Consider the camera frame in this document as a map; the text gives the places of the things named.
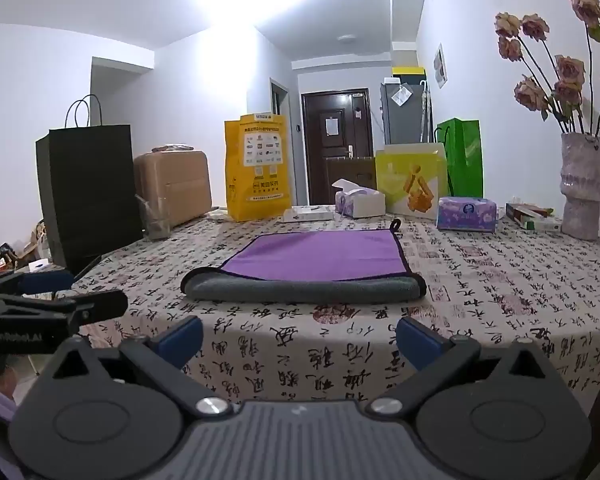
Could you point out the white purple tissue box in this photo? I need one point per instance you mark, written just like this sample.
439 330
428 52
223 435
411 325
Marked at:
360 201

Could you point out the wall picture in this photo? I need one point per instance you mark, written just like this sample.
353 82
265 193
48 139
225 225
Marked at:
440 64

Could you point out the calligraphy printed tablecloth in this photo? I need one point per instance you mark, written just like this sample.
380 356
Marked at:
480 310

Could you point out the grey refrigerator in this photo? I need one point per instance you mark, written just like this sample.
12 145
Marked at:
405 110

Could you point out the white flat box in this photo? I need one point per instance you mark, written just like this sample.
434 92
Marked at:
307 213

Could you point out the green and white medicine box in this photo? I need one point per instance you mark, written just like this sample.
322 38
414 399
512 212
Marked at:
542 223

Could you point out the black paper bag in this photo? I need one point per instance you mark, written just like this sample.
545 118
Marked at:
87 195

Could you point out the red and white medicine box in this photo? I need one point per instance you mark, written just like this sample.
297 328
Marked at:
522 210

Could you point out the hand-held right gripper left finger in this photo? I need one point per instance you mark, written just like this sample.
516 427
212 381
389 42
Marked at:
182 341

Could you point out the green paper bag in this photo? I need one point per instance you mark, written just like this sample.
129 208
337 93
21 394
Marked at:
462 157

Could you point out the clear glass cup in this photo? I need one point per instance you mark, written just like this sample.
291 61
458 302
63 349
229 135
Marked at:
154 217

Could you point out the textured pale vase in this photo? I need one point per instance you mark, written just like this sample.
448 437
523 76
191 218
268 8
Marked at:
582 185

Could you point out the dark brown door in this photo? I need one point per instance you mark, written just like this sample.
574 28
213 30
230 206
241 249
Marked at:
335 145

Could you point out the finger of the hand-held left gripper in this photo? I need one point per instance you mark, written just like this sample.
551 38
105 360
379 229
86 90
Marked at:
100 304
45 281

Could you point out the yellow and black box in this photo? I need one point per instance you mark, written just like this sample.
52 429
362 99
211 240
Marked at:
408 71

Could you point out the yellow paper bag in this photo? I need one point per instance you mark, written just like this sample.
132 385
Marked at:
257 170

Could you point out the purple and grey towel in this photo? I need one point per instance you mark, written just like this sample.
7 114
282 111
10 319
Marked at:
320 257

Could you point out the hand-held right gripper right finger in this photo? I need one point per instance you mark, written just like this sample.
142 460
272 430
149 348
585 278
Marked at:
420 342

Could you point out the dried pink rose bouquet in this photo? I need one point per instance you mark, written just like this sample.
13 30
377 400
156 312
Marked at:
565 72

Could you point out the floor clutter pile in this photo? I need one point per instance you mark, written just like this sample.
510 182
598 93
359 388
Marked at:
17 255

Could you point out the tan suitcase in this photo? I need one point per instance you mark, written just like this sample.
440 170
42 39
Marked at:
175 185

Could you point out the yellow green gift bag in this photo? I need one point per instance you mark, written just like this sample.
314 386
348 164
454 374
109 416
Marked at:
412 185

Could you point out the purple tissue pack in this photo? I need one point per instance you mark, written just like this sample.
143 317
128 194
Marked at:
466 213

